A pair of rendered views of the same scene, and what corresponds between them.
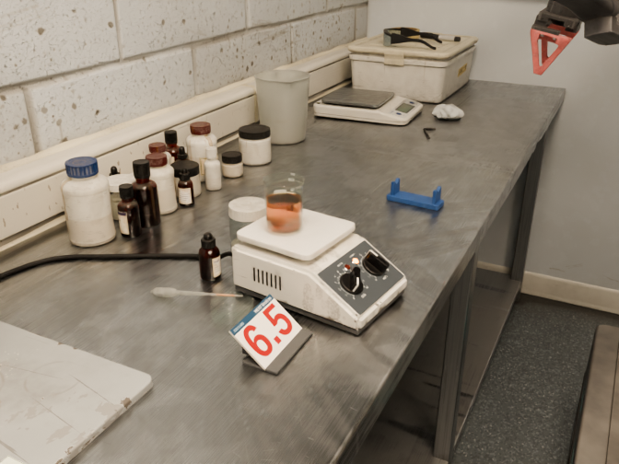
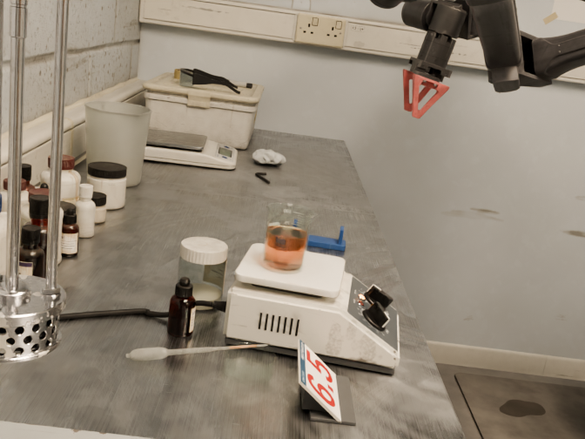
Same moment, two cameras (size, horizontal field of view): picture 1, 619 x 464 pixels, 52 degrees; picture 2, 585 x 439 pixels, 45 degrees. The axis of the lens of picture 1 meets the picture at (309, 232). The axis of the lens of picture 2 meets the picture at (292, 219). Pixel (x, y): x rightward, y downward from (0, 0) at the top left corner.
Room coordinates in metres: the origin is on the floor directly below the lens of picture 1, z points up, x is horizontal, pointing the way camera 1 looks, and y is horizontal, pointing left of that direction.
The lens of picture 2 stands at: (0.09, 0.40, 1.12)
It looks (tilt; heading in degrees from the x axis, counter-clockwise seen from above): 16 degrees down; 331
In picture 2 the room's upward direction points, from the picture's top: 8 degrees clockwise
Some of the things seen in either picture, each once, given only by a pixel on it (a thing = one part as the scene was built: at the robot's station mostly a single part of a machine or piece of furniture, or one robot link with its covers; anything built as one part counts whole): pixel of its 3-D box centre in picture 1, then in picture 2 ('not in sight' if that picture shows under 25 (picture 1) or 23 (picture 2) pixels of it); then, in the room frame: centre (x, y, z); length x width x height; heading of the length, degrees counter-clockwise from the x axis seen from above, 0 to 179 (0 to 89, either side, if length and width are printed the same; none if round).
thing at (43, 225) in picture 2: (144, 192); (39, 238); (0.97, 0.27, 0.80); 0.04 x 0.04 x 0.11
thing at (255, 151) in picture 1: (254, 145); (106, 185); (1.30, 0.12, 0.79); 0.07 x 0.07 x 0.07
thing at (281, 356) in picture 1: (272, 331); (325, 380); (0.62, 0.04, 0.77); 0.09 x 0.06 x 0.04; 153
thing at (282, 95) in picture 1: (281, 105); (112, 143); (1.47, 0.07, 0.82); 0.18 x 0.13 x 0.15; 16
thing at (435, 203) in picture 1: (415, 193); (317, 234); (1.06, -0.19, 0.77); 0.10 x 0.03 x 0.04; 58
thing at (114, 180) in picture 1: (122, 197); not in sight; (1.01, 0.32, 0.78); 0.06 x 0.06 x 0.07
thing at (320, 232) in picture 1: (297, 230); (292, 268); (0.77, 0.02, 0.83); 0.12 x 0.12 x 0.01; 56
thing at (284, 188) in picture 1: (286, 203); (288, 238); (0.76, 0.03, 0.87); 0.06 x 0.05 x 0.08; 43
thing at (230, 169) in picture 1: (232, 164); (93, 207); (1.21, 0.15, 0.77); 0.04 x 0.04 x 0.04
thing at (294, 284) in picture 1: (312, 264); (309, 306); (0.75, 0.00, 0.79); 0.22 x 0.13 x 0.08; 56
